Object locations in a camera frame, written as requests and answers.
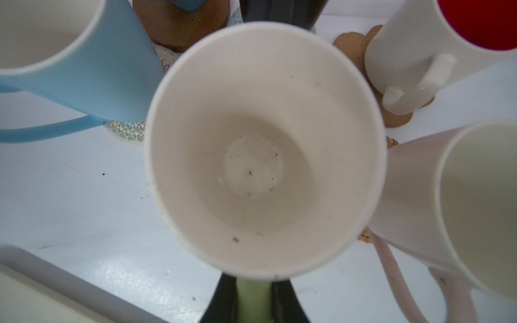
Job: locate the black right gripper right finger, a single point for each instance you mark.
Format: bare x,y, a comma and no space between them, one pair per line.
285,305

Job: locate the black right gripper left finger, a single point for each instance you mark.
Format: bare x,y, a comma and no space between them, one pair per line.
223,305

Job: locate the round woven rattan coaster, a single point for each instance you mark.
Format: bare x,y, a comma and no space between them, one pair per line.
365,236

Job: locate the cream mug green handle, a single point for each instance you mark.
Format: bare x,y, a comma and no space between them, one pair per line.
266,152

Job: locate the cream mug pink handle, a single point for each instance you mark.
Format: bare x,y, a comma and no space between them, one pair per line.
450,202

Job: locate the multicolour stitched round coaster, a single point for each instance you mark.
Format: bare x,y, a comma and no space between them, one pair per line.
134,132

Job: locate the flower-shaped cork coaster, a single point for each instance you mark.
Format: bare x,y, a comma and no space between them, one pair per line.
354,45

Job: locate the blue mug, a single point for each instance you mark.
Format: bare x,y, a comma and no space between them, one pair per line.
94,57
188,5

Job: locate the round wooden coaster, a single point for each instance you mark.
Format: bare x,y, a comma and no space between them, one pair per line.
177,29

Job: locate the red and white mug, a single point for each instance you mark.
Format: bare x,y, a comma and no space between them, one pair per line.
429,45

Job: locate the black mug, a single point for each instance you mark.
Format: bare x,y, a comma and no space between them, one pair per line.
300,13

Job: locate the beige rubber tray mat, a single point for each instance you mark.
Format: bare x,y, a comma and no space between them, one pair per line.
34,290

